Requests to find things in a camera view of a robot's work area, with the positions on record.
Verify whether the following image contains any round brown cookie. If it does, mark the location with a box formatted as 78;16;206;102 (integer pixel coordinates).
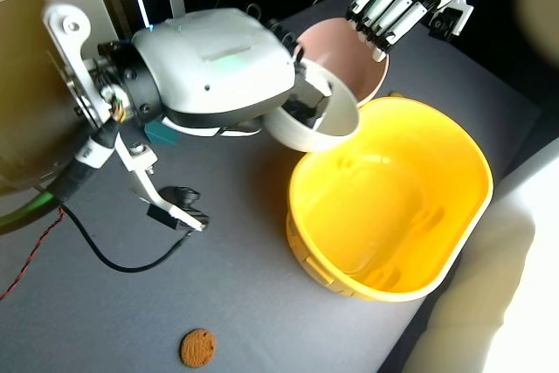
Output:
179;328;217;369

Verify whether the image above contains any blurred cream foreground object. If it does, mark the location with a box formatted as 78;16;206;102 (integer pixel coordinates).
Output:
399;136;559;373

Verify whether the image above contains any yellow plastic tub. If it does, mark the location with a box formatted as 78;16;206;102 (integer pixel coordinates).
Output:
286;96;494;303

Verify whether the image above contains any teal block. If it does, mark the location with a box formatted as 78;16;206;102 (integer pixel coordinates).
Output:
143;119;180;146

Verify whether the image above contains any black camera cable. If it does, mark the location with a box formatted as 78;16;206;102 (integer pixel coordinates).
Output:
59;204;194;273

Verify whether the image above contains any thin red wire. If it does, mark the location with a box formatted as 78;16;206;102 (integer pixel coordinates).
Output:
0;206;66;300

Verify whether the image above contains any grey table cloth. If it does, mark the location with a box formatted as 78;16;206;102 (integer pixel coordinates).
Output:
0;0;545;373

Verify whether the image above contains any large pink bowl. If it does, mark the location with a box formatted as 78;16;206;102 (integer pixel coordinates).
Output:
294;17;390;108

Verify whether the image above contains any small beige bowl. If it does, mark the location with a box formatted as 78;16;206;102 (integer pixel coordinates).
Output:
265;58;362;154

